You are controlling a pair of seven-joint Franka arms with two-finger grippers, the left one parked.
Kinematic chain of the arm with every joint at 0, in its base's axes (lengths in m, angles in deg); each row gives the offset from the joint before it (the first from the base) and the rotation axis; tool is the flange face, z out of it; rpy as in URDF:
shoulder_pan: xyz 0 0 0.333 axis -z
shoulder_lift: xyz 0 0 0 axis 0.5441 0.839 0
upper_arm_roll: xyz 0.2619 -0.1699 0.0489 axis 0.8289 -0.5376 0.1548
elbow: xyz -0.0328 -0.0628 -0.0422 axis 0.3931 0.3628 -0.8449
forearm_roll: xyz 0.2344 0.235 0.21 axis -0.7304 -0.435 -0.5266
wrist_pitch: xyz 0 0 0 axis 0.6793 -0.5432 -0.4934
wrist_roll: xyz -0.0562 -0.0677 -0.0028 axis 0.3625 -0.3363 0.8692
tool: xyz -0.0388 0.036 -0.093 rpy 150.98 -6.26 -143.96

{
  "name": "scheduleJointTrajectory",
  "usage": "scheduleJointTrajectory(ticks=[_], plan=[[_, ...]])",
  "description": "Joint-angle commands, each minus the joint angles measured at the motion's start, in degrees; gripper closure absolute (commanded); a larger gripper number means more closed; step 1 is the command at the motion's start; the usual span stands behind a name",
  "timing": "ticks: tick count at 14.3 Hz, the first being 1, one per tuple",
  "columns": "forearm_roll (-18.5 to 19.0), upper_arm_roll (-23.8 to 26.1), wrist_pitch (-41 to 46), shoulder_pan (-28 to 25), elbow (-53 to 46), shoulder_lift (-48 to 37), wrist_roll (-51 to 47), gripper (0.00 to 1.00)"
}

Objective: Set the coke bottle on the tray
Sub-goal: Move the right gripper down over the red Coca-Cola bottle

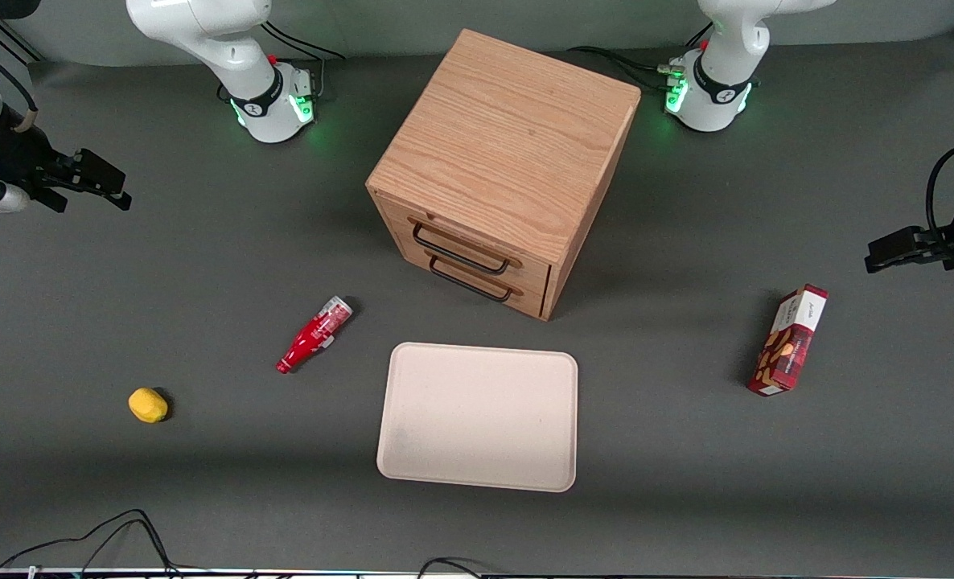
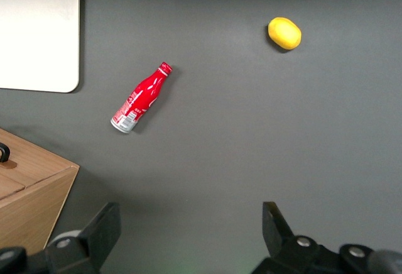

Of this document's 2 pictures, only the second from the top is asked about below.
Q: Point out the red coke bottle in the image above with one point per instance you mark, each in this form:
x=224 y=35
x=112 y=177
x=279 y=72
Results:
x=141 y=98

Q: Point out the wooden drawer cabinet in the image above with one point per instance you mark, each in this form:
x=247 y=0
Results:
x=34 y=192

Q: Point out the cream plastic tray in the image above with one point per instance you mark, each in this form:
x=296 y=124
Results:
x=34 y=35

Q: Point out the yellow lemon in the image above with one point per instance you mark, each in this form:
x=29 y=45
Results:
x=284 y=33

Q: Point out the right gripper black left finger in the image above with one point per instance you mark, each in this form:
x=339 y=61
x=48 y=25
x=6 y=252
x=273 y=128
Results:
x=97 y=236

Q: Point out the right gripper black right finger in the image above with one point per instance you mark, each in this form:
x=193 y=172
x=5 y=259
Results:
x=279 y=242

